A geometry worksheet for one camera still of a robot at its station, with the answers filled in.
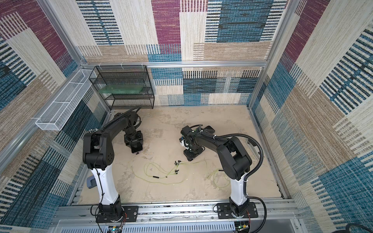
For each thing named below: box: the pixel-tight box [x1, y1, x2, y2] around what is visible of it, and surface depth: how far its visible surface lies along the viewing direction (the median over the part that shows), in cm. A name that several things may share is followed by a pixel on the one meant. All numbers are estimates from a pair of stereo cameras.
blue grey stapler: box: [86, 174, 98, 189], surface depth 84 cm
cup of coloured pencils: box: [87, 128, 99, 134], surface depth 87 cm
